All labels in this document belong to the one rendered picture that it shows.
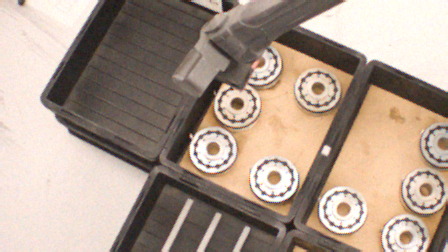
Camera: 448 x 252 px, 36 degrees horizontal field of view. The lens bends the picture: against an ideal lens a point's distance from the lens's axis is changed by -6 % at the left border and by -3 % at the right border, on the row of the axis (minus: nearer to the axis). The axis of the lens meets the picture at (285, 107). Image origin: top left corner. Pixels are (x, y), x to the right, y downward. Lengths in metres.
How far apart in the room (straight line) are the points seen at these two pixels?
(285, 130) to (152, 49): 0.36
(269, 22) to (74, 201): 0.85
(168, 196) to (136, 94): 0.25
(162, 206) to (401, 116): 0.56
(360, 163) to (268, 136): 0.21
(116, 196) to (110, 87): 0.26
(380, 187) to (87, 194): 0.68
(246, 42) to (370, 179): 0.58
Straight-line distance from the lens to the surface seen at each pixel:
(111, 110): 1.60
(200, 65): 1.11
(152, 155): 1.44
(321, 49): 1.54
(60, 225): 1.70
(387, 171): 1.53
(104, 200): 1.68
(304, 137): 1.54
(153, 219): 1.51
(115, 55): 1.65
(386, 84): 1.56
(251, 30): 1.03
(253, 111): 1.52
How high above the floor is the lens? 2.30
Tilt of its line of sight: 71 degrees down
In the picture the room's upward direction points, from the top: 3 degrees clockwise
